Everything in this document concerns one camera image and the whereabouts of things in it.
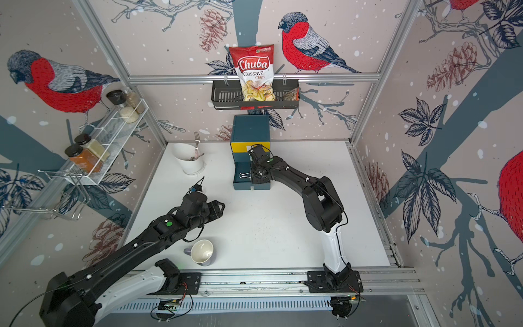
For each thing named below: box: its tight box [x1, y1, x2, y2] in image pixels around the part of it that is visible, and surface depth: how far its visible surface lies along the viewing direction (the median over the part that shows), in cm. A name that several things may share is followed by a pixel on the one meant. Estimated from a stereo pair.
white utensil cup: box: [171, 143, 205, 176], surface depth 105 cm
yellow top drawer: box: [230, 141, 271, 154], surface depth 95 cm
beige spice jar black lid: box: [74, 133, 111, 163], surface depth 69 cm
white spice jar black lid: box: [105, 89, 139, 124], surface depth 83 cm
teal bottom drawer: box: [232, 161, 271, 191], surface depth 99 cm
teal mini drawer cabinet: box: [230, 114, 271, 179], surface depth 97 cm
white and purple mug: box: [183, 239, 214, 267], surface depth 76 cm
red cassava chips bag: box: [228, 44, 276, 102], surface depth 84 cm
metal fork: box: [189, 130, 204, 161], surface depth 106 cm
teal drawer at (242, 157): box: [232, 152, 252, 163], surface depth 100 cm
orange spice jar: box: [64, 143, 103, 174], surface depth 65 cm
